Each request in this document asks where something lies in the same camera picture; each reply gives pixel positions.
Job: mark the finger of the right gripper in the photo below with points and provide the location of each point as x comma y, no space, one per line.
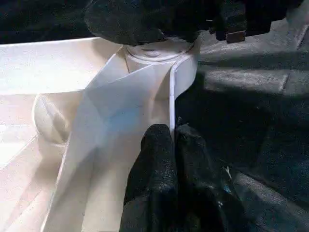
144,21

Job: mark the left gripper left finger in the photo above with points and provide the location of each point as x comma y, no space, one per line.
154,183

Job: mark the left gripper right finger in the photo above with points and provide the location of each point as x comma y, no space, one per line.
205,193

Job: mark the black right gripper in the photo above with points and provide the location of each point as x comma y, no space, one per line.
241,14

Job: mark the white plastic table top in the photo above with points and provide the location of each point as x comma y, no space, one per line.
48,72

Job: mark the black work mat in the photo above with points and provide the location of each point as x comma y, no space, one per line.
253,120

